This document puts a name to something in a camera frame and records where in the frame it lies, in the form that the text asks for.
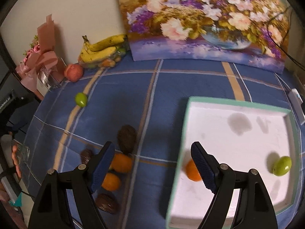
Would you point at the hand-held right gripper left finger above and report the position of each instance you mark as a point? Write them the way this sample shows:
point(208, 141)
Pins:
point(102, 171)

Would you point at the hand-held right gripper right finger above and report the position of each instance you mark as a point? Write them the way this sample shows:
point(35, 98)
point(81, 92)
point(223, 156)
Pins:
point(202, 169)

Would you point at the orange tangerine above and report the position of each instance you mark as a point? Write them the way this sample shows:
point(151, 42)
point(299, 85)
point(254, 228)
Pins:
point(112, 181)
point(122, 163)
point(191, 170)

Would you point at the brown date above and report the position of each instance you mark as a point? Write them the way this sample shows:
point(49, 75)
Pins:
point(106, 202)
point(86, 155)

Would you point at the dark brown avocado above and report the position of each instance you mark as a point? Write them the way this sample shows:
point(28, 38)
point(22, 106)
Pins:
point(127, 138)

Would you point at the white tray with green rim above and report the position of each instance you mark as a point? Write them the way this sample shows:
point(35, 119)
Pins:
point(238, 148)

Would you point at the green oval fruit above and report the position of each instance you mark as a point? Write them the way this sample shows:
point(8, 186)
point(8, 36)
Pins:
point(282, 165)
point(81, 99)

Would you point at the person's left hand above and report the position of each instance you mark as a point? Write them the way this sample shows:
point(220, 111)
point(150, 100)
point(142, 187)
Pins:
point(16, 169)

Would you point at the clear plastic piece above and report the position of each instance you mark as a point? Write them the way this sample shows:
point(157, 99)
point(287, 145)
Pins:
point(23, 153)

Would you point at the pink wrapped flower bouquet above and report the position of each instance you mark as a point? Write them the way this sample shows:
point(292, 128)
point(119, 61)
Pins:
point(45, 52)

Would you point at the blue plaid tablecloth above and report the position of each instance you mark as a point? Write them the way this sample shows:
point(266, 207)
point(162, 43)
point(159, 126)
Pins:
point(166, 100)

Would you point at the glass fruit bowl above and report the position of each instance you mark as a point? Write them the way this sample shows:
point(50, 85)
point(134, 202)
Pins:
point(95, 65)

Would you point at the yellow banana bunch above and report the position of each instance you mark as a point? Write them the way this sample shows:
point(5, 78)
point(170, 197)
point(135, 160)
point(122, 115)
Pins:
point(100, 53)

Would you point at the small orange fruit in bowl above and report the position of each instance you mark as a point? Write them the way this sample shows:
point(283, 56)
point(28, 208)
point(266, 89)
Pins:
point(107, 62)

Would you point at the white electronic device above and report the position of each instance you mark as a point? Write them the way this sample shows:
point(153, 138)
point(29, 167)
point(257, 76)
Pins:
point(296, 102)

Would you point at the flower painting canvas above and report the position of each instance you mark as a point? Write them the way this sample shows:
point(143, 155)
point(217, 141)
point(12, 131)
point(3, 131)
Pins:
point(190, 16)

